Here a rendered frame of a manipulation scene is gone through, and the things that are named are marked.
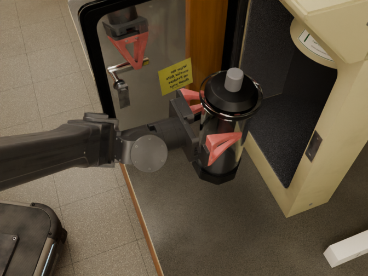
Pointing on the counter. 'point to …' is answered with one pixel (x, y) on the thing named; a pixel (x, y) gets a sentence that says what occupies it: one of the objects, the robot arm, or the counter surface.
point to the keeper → (316, 141)
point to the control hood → (337, 24)
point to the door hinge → (239, 33)
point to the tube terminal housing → (301, 202)
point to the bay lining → (281, 56)
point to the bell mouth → (309, 45)
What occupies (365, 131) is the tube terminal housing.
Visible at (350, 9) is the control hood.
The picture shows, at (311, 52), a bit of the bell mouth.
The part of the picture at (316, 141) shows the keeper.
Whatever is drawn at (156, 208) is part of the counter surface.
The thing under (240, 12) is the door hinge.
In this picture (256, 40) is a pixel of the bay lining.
